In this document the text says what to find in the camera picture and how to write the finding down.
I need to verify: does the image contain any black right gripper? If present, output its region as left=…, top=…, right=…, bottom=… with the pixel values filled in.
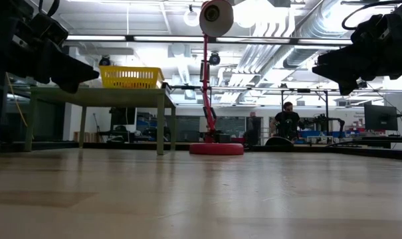
left=312, top=3, right=402, bottom=96

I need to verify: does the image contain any black background workstation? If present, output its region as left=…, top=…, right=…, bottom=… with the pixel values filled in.
left=107, top=106, right=138, bottom=143

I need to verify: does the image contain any black background rig frame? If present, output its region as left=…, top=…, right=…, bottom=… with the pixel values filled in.
left=279, top=88, right=330, bottom=140

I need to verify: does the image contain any dark domed object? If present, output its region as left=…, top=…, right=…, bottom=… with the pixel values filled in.
left=265, top=136, right=294, bottom=147

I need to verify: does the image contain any yellow plastic basket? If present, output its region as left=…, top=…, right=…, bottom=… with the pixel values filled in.
left=98, top=65, right=165, bottom=90

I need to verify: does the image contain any yellow extension cord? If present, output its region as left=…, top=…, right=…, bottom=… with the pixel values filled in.
left=6, top=72, right=29, bottom=129

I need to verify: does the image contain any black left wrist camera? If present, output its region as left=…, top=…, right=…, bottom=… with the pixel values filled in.
left=29, top=12, right=69, bottom=46

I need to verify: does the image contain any ceiling light strip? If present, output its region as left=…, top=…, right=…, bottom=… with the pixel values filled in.
left=298, top=39, right=353, bottom=46
left=133, top=35, right=205, bottom=42
left=66, top=35, right=127, bottom=42

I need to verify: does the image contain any person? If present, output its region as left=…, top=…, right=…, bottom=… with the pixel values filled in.
left=245, top=111, right=263, bottom=147
left=270, top=101, right=304, bottom=142

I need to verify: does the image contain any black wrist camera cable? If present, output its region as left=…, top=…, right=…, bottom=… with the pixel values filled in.
left=341, top=0, right=402, bottom=31
left=37, top=0, right=61, bottom=17

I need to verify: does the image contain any wooden crate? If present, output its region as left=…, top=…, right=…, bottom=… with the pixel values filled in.
left=73, top=131, right=100, bottom=144

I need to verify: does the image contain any black computer monitor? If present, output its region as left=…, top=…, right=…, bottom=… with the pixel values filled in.
left=363, top=104, right=399, bottom=132

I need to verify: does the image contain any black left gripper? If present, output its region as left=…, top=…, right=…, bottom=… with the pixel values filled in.
left=0, top=0, right=100, bottom=94

